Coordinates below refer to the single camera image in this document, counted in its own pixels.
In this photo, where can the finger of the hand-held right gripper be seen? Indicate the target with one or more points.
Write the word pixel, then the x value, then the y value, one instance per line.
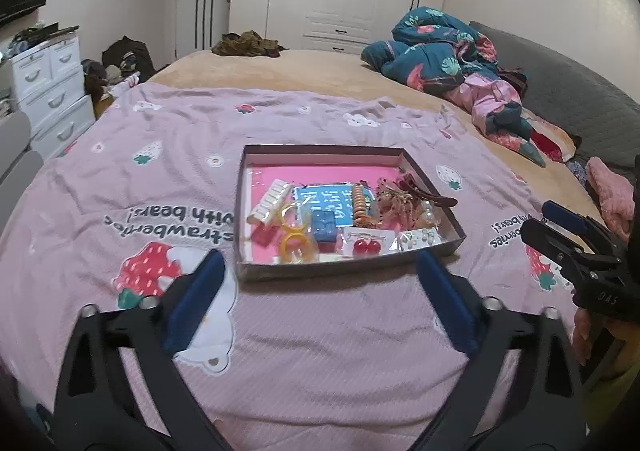
pixel 565 216
pixel 555 246

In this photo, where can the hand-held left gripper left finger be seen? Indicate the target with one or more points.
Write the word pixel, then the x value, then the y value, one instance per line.
pixel 197 301

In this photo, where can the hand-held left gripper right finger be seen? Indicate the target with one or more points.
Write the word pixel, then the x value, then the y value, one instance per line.
pixel 445 301

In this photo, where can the red cherry earrings card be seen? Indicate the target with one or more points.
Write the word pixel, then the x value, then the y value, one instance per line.
pixel 367 247

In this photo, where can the yellow hoop earrings packet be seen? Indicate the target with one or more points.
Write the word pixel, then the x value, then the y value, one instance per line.
pixel 300 233

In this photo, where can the shallow cardboard tray box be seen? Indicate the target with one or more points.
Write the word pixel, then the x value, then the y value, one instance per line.
pixel 325 271

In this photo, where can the orange beaded hair clip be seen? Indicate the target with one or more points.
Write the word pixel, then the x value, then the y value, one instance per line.
pixel 359 206

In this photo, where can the blue transparent plastic box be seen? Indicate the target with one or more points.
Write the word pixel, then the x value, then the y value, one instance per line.
pixel 325 228

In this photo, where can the person's right hand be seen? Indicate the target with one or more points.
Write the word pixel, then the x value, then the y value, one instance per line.
pixel 582 338

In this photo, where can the pink fluffy cloth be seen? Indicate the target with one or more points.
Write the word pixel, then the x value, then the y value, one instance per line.
pixel 610 191

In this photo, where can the pearl earrings card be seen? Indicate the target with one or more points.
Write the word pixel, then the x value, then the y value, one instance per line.
pixel 420 238

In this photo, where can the small red box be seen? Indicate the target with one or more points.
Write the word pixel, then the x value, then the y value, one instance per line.
pixel 262 234

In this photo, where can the pink strawberry print blanket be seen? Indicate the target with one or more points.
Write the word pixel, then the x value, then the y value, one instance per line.
pixel 150 211

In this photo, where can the dark red hair clip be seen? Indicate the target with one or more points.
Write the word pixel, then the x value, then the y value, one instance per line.
pixel 430 193

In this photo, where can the pink dotted bow hair clip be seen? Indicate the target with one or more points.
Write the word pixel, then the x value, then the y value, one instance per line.
pixel 395 203

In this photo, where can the white hair claw clip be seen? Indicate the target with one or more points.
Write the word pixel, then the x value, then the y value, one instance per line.
pixel 267 206

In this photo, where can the grey padded headboard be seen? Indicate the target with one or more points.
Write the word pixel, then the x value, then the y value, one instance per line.
pixel 565 81

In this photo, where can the pink pajama garment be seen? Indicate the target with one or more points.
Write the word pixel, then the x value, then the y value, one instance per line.
pixel 487 101

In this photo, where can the pink book with blue label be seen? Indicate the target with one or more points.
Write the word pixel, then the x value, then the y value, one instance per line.
pixel 325 196

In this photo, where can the teal floral quilt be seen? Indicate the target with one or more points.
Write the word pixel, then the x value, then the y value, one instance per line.
pixel 425 51

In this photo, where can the grey cushioned chair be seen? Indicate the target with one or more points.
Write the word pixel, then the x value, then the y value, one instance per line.
pixel 17 176

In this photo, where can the white chest of drawers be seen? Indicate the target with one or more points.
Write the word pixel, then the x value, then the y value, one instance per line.
pixel 55 96

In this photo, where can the dark clothes pile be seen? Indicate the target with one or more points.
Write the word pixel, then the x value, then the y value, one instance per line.
pixel 127 58

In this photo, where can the tan bed sheet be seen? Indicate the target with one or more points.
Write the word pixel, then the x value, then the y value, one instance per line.
pixel 310 71

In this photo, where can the olive crumpled garment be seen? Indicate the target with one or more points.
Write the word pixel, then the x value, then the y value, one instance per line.
pixel 245 43

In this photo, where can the cluttered small items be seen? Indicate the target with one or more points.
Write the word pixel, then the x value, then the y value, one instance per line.
pixel 40 36

